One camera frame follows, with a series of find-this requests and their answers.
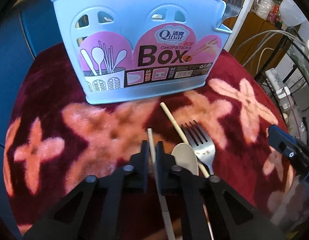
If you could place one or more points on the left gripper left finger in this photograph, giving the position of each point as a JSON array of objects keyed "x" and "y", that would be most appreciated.
[{"x": 91, "y": 209}]

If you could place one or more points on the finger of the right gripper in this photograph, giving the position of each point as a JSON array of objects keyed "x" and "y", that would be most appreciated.
[{"x": 290, "y": 147}]

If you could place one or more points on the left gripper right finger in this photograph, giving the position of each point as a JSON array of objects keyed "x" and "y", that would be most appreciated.
[{"x": 210, "y": 208}]

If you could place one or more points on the steel fork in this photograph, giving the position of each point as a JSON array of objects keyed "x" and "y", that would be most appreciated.
[
  {"x": 233, "y": 8},
  {"x": 201, "y": 143}
]

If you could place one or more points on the beige plastic spoon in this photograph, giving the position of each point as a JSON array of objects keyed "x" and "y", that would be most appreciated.
[{"x": 185, "y": 157}]

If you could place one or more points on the blue lower kitchen cabinets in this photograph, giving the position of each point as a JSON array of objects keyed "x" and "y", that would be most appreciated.
[{"x": 17, "y": 42}]

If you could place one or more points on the white power strip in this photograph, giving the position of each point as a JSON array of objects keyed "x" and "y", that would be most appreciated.
[{"x": 281, "y": 91}]

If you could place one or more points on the red floral plush tablecloth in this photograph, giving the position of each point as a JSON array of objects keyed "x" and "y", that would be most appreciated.
[{"x": 55, "y": 138}]

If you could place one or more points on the light blue chopsticks box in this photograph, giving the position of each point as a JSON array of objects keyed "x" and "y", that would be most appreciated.
[{"x": 125, "y": 50}]

